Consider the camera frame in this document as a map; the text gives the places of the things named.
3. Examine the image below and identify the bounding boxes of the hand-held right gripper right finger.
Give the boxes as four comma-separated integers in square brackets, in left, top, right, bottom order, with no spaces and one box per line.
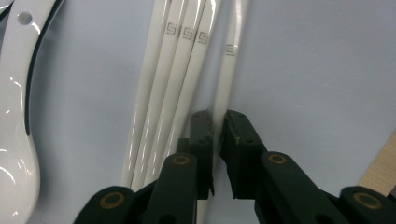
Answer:
[219,109,268,200]

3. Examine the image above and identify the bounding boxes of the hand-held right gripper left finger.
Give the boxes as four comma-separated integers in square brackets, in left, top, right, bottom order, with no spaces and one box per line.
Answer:
[177,109,216,200]

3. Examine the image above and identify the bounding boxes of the bundle of white chopsticks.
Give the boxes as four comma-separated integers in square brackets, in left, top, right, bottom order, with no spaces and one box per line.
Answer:
[120,0,223,192]

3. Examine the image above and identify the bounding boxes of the light blue table mat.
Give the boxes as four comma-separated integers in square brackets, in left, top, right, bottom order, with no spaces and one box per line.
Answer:
[0,0,396,224]

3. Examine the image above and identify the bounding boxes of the white ceramic spoon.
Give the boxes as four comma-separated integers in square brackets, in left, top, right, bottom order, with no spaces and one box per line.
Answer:
[0,0,64,224]

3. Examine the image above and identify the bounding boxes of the glossy white single chopstick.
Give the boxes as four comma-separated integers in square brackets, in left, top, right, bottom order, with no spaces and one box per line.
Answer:
[196,0,251,224]

